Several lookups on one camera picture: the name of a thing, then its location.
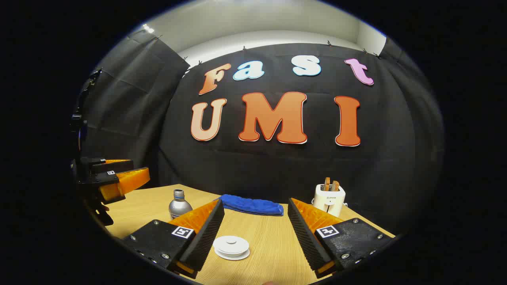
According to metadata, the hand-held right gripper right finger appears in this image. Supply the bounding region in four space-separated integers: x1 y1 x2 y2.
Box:
288 198 396 279

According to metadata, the white toaster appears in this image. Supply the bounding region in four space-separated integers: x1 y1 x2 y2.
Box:
313 184 346 217

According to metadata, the white teacup lid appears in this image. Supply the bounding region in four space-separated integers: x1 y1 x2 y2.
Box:
213 235 250 256

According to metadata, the silver water bottle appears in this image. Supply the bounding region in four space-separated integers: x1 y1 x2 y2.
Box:
169 189 193 220

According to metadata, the black backdrop cloth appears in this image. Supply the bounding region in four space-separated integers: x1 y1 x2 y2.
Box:
78 30 446 238

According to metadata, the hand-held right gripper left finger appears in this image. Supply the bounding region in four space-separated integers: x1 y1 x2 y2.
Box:
123 198 225 279

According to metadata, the blue towel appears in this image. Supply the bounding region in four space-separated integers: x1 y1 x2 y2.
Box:
220 194 284 217

